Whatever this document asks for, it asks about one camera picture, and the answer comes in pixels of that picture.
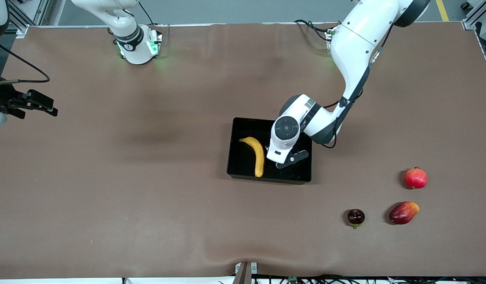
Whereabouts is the red yellow mango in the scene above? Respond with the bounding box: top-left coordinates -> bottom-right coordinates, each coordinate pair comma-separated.
389,201 -> 420,225

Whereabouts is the red pomegranate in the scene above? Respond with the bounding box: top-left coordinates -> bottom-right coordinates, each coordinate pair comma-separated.
404,167 -> 428,189

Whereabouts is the yellow banana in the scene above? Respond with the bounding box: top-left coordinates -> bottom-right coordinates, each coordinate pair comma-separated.
239,136 -> 265,178

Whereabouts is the dark purple mangosteen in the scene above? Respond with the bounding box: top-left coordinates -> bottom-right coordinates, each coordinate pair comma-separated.
347,209 -> 366,229

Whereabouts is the aluminium frame profile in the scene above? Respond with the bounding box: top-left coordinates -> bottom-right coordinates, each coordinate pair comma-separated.
8,0 -> 50,38
462,0 -> 486,54

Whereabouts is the black plastic box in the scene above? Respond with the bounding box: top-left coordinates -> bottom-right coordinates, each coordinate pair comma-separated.
226,117 -> 313,185

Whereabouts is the brown table mat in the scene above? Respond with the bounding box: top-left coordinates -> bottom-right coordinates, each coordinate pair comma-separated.
0,22 -> 486,278

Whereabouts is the small metal clamp bracket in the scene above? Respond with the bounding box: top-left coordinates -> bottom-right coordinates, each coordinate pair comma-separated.
234,262 -> 258,284

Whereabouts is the black base cable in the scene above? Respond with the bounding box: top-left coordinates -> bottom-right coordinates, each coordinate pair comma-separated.
294,19 -> 338,42
138,1 -> 170,44

